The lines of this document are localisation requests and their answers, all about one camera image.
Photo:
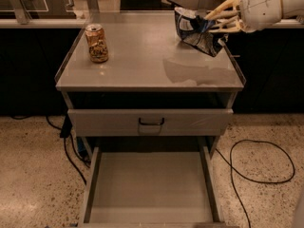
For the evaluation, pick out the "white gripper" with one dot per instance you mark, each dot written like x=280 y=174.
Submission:
x=260 y=8

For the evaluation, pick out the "blue chip bag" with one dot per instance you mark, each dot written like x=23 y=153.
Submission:
x=194 y=31

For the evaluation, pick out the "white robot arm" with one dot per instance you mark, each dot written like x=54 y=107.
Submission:
x=290 y=8

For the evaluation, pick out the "grey drawer cabinet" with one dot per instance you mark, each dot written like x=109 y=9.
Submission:
x=149 y=67

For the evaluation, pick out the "closed top drawer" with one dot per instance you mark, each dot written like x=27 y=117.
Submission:
x=124 y=122

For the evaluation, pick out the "open middle drawer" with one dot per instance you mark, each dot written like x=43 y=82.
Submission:
x=150 y=190

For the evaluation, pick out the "brown soda can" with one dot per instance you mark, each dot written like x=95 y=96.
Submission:
x=97 y=48

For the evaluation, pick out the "black power adapter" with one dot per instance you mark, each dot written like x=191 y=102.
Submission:
x=66 y=127

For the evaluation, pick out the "black drawer handle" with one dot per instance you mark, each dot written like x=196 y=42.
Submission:
x=158 y=123

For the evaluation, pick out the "metal post left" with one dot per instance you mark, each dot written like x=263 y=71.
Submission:
x=20 y=12

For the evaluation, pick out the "white horizontal rail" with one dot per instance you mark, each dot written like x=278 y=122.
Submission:
x=79 y=23

